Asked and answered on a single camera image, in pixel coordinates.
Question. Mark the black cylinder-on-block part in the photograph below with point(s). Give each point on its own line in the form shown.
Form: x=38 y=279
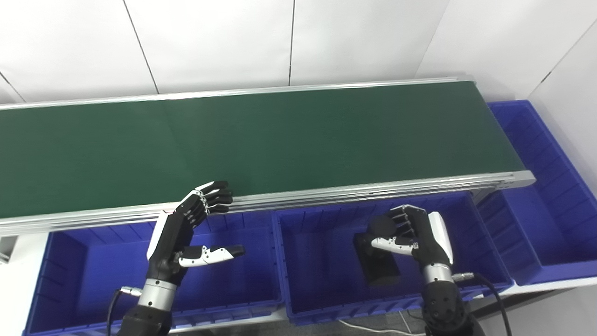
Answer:
x=380 y=268

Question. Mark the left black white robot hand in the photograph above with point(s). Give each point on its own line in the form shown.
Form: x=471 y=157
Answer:
x=170 y=242

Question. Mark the green conveyor belt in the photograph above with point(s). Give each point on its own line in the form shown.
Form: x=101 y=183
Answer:
x=280 y=140

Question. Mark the aluminum conveyor support leg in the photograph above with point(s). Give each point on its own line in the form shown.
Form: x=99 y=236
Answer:
x=7 y=249

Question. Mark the blue plastic bin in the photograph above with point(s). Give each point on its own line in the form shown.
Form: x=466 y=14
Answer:
x=550 y=210
x=322 y=270
x=102 y=275

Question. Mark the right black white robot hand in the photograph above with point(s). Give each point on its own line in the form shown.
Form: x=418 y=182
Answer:
x=429 y=238

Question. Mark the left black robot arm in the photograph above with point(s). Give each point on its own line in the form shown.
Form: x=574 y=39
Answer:
x=149 y=308

